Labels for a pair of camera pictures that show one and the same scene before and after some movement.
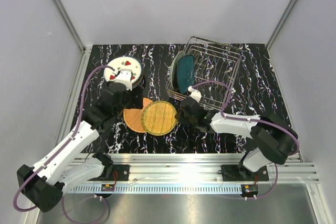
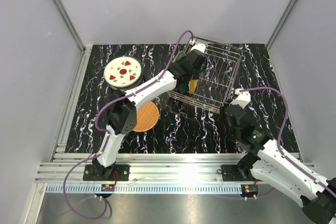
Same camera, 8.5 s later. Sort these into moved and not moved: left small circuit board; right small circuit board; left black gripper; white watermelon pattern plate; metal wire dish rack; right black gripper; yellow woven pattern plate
Moved: left black gripper; right black gripper; yellow woven pattern plate
Not moved: white watermelon pattern plate; metal wire dish rack; left small circuit board; right small circuit board
